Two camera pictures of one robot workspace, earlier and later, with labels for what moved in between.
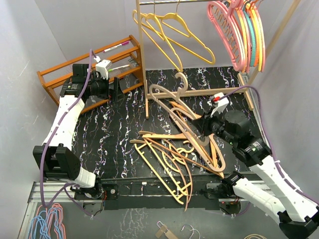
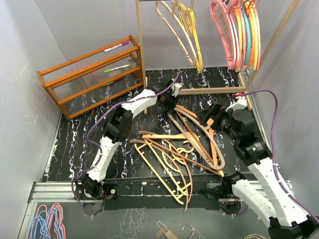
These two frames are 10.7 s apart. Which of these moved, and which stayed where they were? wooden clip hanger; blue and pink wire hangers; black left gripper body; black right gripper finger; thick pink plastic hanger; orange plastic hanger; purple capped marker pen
Moved: thick pink plastic hanger; black left gripper body; orange plastic hanger; black right gripper finger
Stayed: blue and pink wire hangers; purple capped marker pen; wooden clip hanger
